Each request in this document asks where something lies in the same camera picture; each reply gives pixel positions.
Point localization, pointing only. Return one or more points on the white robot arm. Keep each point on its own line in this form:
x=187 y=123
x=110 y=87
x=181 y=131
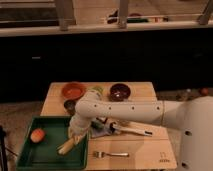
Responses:
x=194 y=118

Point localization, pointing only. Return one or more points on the dark maroon bowl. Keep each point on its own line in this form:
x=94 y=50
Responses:
x=119 y=92

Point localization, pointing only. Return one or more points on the grey cloth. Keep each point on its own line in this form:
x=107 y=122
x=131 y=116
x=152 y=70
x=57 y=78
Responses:
x=99 y=130

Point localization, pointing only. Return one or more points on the small dark cup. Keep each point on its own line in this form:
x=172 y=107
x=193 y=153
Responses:
x=69 y=105

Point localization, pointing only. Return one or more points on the white railing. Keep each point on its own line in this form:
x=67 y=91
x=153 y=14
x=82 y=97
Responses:
x=94 y=16

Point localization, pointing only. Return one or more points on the green plastic tray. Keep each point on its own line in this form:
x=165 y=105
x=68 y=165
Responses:
x=44 y=156

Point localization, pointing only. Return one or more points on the silver fork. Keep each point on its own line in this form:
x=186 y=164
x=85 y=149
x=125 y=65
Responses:
x=101 y=154

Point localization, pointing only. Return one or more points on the orange fruit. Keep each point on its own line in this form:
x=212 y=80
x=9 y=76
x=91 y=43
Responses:
x=37 y=135

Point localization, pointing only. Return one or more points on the orange bowl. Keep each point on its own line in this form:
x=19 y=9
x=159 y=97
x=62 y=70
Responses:
x=73 y=90

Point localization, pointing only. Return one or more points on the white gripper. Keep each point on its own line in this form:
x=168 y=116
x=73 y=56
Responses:
x=78 y=125

